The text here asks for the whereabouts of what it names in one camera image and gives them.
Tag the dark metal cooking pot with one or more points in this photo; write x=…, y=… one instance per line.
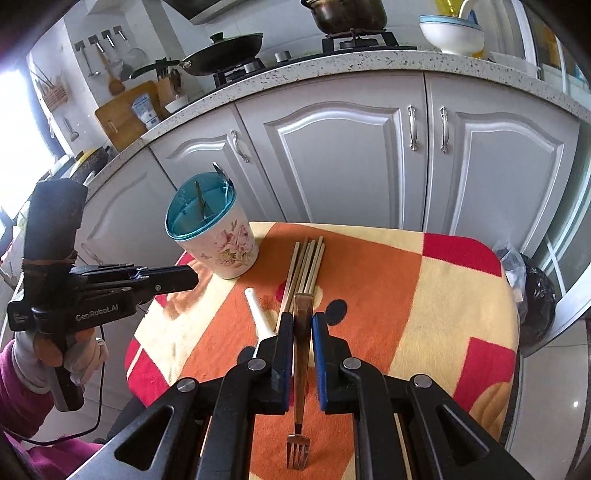
x=351, y=16

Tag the metal fork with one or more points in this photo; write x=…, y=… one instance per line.
x=302, y=323

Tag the speckled stone countertop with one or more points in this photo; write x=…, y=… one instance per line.
x=369, y=60

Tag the black gas stove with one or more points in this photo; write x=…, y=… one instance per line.
x=364, y=44

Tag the person's left hand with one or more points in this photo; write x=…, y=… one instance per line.
x=90, y=357

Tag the hanging metal ladle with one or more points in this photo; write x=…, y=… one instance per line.
x=87, y=60

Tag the yellow oil bottle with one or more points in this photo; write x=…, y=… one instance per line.
x=448, y=7

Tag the hanging wooden spatula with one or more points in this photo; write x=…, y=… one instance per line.
x=115, y=83

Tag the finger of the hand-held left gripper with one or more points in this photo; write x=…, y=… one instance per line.
x=171, y=279

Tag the bundle of wooden chopsticks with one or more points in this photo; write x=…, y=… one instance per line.
x=304, y=267

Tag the black wok with lid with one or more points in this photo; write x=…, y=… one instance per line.
x=226, y=48

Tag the wooden cutting board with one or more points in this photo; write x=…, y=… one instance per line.
x=115, y=120

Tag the black trash bag bin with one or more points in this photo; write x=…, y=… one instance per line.
x=540, y=300

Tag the person's left forearm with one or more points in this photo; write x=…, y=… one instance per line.
x=18, y=406

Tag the white ceramic spoon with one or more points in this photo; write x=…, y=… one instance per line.
x=258, y=318

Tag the metal spoon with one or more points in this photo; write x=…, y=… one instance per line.
x=220, y=171

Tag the wooden knife block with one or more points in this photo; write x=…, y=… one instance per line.
x=166, y=85

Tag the orange yellow red blanket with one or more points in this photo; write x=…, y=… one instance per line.
x=392, y=300

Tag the wall chopstick basket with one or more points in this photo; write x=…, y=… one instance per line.
x=53, y=94

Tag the floral cup with teal lid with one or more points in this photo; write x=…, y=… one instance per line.
x=226, y=249

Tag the white framed glass door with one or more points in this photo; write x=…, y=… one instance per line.
x=572, y=184

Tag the white blue packet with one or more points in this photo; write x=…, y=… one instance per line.
x=145, y=110

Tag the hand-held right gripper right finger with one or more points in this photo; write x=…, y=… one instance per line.
x=318, y=355

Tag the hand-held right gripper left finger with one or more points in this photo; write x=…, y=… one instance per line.
x=287, y=350

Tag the grey cabinet door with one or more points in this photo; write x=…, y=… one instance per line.
x=332, y=161
x=194, y=147
x=503, y=175
x=129, y=207

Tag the clear plastic bag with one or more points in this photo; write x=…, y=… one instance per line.
x=510, y=267

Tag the white bowl blue rim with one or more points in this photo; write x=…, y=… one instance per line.
x=450, y=34

